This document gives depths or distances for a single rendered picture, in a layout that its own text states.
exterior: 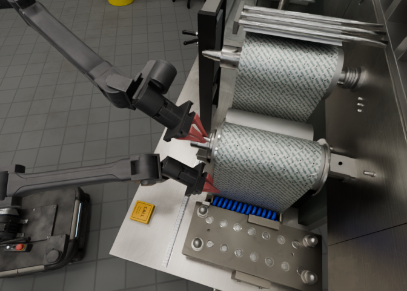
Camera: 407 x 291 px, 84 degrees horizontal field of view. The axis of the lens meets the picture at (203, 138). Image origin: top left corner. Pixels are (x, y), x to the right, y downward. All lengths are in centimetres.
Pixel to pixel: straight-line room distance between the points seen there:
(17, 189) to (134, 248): 41
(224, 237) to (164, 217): 26
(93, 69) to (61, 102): 221
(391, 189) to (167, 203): 69
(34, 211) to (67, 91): 139
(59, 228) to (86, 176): 115
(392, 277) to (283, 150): 28
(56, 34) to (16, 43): 320
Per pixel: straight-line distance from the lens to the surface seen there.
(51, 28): 72
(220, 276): 88
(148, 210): 90
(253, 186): 65
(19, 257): 190
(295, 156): 57
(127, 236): 92
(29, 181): 75
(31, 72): 332
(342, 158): 64
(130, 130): 225
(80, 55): 63
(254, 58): 64
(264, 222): 76
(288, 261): 78
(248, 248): 76
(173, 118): 52
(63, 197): 187
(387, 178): 54
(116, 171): 65
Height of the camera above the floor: 177
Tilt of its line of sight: 58 degrees down
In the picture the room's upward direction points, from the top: straight up
